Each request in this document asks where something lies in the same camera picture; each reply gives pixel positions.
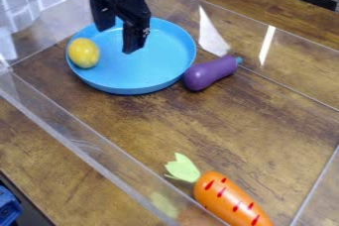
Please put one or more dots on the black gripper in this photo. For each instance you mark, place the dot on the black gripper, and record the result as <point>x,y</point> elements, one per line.
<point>134,13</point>

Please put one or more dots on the yellow toy lemon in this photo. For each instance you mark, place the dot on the yellow toy lemon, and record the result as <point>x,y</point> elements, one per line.
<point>84,53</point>

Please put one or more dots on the blue round tray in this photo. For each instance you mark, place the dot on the blue round tray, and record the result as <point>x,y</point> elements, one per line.
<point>146,71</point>

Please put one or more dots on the purple toy eggplant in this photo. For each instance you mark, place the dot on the purple toy eggplant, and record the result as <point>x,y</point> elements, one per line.
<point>203,74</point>

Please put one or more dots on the orange toy carrot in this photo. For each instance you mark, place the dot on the orange toy carrot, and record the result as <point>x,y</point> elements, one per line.
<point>219,195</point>

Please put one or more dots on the blue object at corner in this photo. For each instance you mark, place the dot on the blue object at corner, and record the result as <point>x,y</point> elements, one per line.
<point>10,207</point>

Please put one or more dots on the clear acrylic enclosure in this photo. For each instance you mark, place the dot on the clear acrylic enclosure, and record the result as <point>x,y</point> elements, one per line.
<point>86,151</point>

